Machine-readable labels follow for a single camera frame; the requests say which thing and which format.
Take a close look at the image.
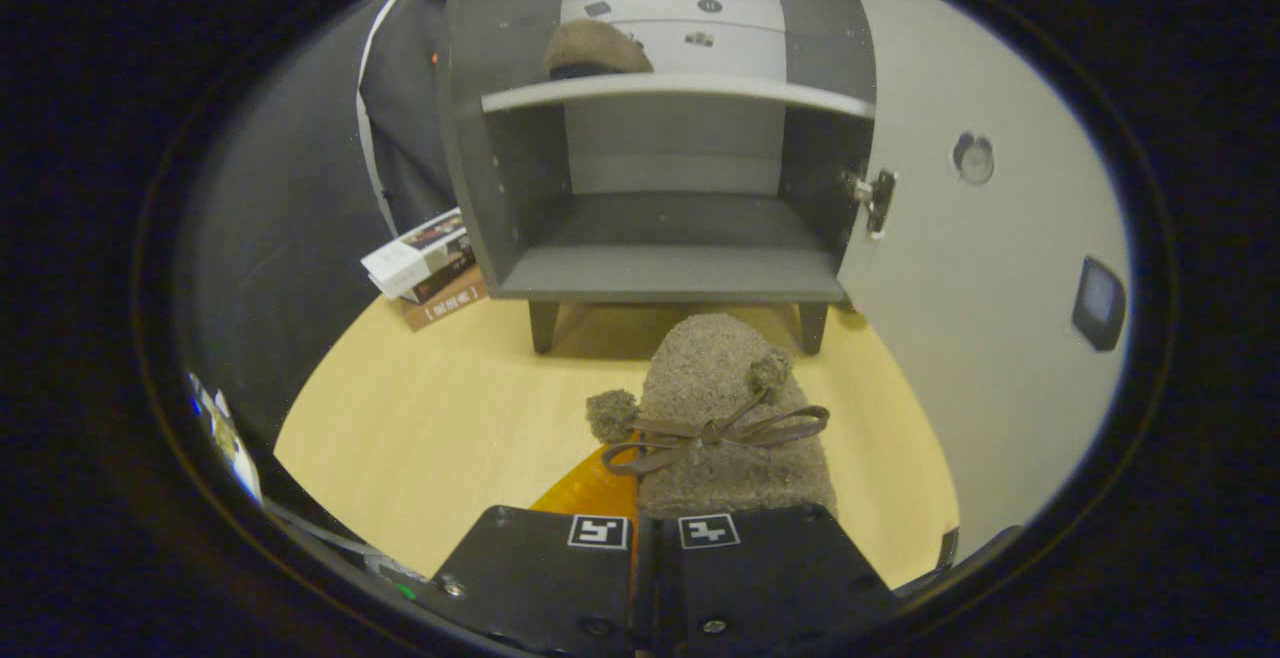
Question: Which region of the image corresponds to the grey shoe cabinet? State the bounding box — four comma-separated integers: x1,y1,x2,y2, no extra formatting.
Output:
437,0,896,357

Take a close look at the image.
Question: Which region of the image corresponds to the brown book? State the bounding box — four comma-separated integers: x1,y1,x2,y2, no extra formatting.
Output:
400,266,489,332

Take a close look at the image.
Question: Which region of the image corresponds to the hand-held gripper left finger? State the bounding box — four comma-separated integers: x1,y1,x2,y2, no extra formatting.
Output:
428,433,643,658

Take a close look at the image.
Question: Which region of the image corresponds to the brown fuzzy slipper shoe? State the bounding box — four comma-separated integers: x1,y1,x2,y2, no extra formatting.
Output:
585,313,839,519
543,18,656,81

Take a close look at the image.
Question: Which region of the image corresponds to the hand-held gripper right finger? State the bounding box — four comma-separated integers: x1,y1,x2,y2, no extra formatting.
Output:
640,503,901,658

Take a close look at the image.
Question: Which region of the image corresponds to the black backdrop cloth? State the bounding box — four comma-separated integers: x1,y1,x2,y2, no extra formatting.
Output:
175,0,461,439

